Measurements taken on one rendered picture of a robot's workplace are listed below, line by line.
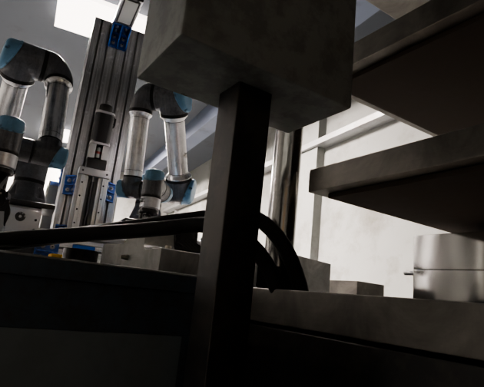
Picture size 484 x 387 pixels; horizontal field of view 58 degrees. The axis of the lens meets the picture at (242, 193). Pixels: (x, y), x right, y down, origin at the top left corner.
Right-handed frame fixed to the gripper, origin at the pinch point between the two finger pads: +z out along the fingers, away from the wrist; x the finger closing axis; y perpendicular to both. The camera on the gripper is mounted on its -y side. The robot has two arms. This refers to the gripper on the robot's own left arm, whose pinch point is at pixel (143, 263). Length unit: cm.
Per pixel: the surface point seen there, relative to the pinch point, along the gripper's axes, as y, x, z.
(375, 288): -49, -73, -1
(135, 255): -34.6, 21.9, 0.2
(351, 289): -45, -64, 1
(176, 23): -98, 55, -25
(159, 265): -52, 24, 3
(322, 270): -49, -40, -3
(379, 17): 33, -198, -226
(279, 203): -82, 17, -11
